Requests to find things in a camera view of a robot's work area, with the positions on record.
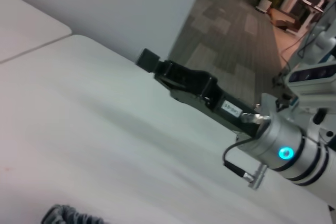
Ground white machine in background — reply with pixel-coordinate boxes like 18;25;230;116
301;0;336;65

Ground blue denim shorts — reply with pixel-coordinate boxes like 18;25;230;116
40;204;106;224

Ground black gripper cable with plugs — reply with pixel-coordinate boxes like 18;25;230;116
222;113;271;190

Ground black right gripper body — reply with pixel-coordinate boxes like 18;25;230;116
169;72;271;141

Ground standing desk with white legs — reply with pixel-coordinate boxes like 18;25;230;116
298;0;330;29

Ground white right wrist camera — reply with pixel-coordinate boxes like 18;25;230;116
285;62;336;97

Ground black cable on floor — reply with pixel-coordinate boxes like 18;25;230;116
272;34;309;78

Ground low wooden furniture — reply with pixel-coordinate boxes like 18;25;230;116
269;7;303;35

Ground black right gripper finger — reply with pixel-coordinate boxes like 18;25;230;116
135;48;218;102

